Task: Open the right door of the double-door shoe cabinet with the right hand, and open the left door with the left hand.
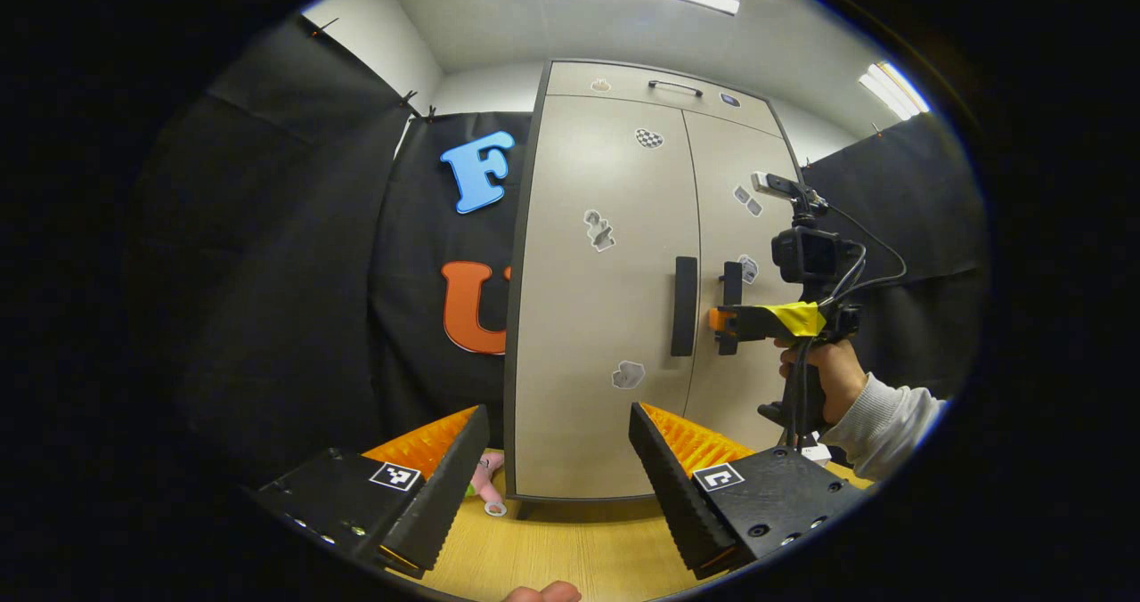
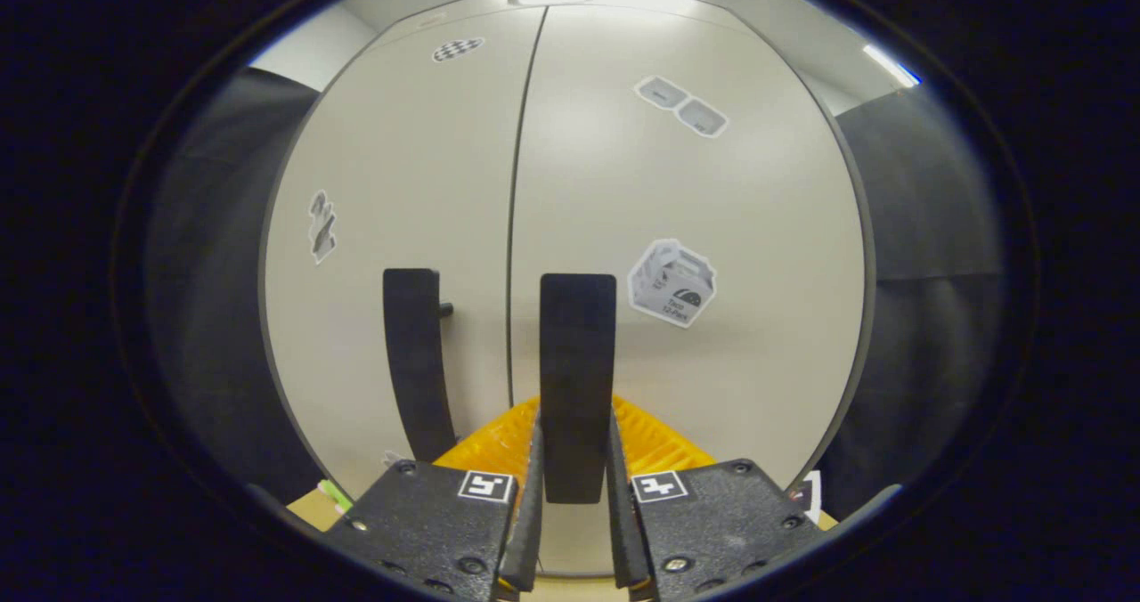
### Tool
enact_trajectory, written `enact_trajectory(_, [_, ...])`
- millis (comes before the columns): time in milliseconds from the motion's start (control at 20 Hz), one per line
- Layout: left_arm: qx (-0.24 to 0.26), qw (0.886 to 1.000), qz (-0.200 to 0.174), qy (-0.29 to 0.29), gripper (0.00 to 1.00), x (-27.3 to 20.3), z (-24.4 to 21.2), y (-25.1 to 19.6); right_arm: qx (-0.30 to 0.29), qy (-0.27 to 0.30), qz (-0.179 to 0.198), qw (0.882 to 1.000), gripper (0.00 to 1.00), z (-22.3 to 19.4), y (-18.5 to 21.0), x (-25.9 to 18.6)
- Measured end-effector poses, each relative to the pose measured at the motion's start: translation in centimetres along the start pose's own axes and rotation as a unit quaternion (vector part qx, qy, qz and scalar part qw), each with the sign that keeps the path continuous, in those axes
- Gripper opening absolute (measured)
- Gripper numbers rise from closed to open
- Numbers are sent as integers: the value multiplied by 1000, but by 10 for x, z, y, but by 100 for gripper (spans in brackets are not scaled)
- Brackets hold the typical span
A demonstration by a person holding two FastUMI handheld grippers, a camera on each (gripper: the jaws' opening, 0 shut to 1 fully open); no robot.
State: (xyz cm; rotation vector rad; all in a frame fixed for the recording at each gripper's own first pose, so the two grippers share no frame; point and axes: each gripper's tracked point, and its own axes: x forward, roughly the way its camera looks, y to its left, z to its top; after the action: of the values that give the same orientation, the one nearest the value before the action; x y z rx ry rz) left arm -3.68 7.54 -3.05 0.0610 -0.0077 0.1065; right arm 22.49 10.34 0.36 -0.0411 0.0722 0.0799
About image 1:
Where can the beige cabinet drawer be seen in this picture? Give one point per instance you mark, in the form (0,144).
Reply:
(623,85)

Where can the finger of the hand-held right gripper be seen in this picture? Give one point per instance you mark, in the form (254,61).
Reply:
(757,320)

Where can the black backdrop cloth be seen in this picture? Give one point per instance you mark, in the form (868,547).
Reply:
(917,201)
(294,272)

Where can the beige cabinet door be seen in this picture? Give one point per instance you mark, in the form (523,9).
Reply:
(726,397)
(579,317)

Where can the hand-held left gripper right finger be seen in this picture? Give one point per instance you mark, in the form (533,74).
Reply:
(677,495)

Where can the beige double-door shoe cabinet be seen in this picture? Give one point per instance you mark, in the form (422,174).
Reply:
(510,362)

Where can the small white card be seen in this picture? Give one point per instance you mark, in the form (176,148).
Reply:
(815,453)

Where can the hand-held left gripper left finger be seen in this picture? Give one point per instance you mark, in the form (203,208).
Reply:
(450,486)

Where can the pink and green toy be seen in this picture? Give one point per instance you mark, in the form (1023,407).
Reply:
(488,486)

